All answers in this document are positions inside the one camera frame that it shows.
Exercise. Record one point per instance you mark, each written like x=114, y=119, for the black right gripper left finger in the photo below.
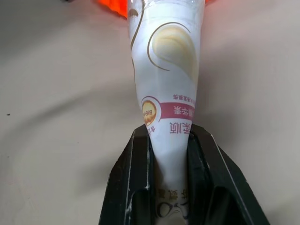
x=127, y=178

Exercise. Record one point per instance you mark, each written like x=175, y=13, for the white printed tube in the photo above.
x=164, y=77

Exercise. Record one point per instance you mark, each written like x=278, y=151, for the orange pouch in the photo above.
x=111, y=8

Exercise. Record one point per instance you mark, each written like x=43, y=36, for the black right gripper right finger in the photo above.
x=211, y=178

